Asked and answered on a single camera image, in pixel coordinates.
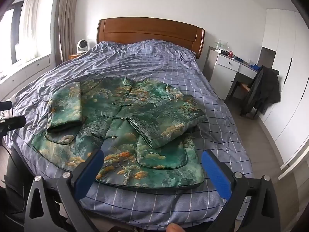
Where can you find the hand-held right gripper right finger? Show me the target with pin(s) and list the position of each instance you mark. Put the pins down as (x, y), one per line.
(217, 174)

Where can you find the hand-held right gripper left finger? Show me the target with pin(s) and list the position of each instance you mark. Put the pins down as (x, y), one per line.
(89, 174)

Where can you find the wooden bed headboard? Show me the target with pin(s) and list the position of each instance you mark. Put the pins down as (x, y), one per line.
(149, 31)

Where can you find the person's right hand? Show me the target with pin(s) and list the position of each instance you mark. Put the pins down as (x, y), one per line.
(175, 228)

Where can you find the white desk with drawers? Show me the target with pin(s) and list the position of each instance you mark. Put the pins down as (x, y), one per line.
(224, 75)

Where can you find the white wardrobe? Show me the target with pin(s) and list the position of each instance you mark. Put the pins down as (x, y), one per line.
(289, 77)

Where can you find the white sheer curtain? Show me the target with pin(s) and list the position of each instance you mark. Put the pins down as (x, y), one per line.
(29, 29)

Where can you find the black jacket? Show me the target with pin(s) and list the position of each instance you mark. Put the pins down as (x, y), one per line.
(263, 89)

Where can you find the wooden nightstand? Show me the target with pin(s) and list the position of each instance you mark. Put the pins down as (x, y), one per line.
(73, 56)

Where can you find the white desk fan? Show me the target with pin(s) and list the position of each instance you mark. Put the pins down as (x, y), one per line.
(82, 46)

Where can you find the clear bottle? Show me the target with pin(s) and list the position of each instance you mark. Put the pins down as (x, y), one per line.
(218, 45)

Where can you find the brown curtain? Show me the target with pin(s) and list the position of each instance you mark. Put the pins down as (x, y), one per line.
(67, 17)

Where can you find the white window cabinet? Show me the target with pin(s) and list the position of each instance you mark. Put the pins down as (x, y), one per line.
(24, 75)

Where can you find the green printed jacket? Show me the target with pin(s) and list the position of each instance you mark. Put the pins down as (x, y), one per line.
(115, 116)

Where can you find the window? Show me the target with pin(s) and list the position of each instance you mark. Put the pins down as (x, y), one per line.
(7, 36)

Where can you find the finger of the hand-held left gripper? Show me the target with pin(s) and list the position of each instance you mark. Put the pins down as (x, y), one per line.
(4, 105)
(13, 123)

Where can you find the wooden chair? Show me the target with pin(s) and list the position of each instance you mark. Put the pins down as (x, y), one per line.
(243, 87)

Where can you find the bed with checked grey cover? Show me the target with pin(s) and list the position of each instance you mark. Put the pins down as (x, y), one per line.
(157, 60)

